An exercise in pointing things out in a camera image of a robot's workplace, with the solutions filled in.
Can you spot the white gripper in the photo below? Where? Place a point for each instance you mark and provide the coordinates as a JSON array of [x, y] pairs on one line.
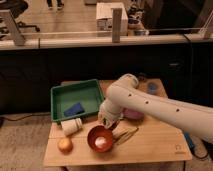
[[109, 114]]

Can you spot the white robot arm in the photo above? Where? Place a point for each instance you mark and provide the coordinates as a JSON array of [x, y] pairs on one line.
[[124, 94]]

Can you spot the red bowl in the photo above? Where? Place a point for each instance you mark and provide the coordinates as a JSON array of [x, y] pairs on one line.
[[100, 139]]

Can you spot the purple bowl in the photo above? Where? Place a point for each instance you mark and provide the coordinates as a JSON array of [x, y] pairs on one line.
[[133, 115]]

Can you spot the yellow-green tongs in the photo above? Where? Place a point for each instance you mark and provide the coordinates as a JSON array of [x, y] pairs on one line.
[[124, 135]]

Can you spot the blue sponge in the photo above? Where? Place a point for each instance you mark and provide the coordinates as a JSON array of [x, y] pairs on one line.
[[75, 109]]

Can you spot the white paper cup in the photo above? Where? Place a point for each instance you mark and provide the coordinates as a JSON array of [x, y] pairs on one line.
[[71, 126]]

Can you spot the green plastic tray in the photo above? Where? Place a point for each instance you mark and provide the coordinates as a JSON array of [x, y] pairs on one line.
[[87, 92]]

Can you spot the yellow onion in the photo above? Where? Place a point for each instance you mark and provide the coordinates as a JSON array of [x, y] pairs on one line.
[[65, 145]]

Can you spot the blue small cup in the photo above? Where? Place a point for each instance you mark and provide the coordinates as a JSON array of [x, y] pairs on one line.
[[152, 88]]

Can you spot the white cardboard box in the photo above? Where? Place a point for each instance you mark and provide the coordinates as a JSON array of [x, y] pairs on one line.
[[104, 16]]

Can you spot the wooden post centre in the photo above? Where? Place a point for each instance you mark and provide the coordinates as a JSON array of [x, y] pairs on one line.
[[116, 24]]

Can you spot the wooden post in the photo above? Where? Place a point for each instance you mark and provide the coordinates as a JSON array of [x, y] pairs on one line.
[[14, 31], [116, 24]]

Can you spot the wooden post left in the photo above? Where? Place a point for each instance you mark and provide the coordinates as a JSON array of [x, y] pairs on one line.
[[14, 31]]

